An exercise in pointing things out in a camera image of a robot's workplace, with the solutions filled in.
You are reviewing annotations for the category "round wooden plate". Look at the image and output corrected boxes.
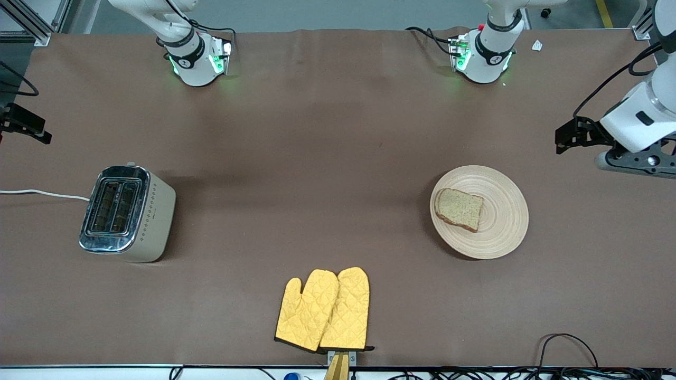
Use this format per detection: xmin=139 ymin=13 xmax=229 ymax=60
xmin=429 ymin=165 xmax=529 ymax=260

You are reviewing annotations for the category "brown toast slice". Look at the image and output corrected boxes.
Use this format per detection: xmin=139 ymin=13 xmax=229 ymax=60
xmin=434 ymin=188 xmax=484 ymax=233

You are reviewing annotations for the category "beige chrome toaster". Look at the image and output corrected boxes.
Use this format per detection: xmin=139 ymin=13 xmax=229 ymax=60
xmin=79 ymin=163 xmax=176 ymax=263

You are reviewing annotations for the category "brown table cover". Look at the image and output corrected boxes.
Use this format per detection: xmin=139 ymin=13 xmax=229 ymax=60
xmin=0 ymin=27 xmax=676 ymax=367

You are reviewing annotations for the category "yellow quilted oven mitt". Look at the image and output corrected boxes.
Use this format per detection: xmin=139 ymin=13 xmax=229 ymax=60
xmin=275 ymin=269 xmax=340 ymax=353
xmin=318 ymin=267 xmax=375 ymax=352

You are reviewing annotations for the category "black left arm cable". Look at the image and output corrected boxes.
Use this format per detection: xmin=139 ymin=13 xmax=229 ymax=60
xmin=573 ymin=42 xmax=663 ymax=119

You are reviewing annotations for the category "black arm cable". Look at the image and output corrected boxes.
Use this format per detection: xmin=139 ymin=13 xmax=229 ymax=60
xmin=0 ymin=61 xmax=39 ymax=97
xmin=573 ymin=42 xmax=663 ymax=119

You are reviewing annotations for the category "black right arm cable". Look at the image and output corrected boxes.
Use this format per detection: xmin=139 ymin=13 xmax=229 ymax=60
xmin=0 ymin=61 xmax=39 ymax=97

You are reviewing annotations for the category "white toaster power cable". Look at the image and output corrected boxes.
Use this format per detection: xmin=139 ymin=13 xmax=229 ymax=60
xmin=0 ymin=189 xmax=90 ymax=202

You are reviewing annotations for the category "aluminium frame profile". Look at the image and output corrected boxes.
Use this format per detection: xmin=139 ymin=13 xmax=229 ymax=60
xmin=0 ymin=0 xmax=72 ymax=47
xmin=631 ymin=0 xmax=658 ymax=41

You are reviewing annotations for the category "black left base cable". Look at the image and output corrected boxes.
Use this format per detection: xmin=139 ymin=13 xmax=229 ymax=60
xmin=406 ymin=26 xmax=456 ymax=56

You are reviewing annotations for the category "black base cable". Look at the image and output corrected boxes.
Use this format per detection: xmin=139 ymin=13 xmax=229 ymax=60
xmin=187 ymin=20 xmax=237 ymax=39
xmin=406 ymin=26 xmax=456 ymax=56

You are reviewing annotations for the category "black looped cable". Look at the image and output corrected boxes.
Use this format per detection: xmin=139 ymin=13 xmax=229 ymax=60
xmin=538 ymin=333 xmax=599 ymax=369

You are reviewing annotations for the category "black right base cable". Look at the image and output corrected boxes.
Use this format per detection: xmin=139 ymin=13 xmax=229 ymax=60
xmin=187 ymin=20 xmax=237 ymax=39

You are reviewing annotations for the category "black cables bundle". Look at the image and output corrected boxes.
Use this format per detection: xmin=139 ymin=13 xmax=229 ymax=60
xmin=370 ymin=367 xmax=676 ymax=380

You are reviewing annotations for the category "wooden stand post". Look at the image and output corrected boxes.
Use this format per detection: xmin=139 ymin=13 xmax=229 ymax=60
xmin=323 ymin=351 xmax=350 ymax=380

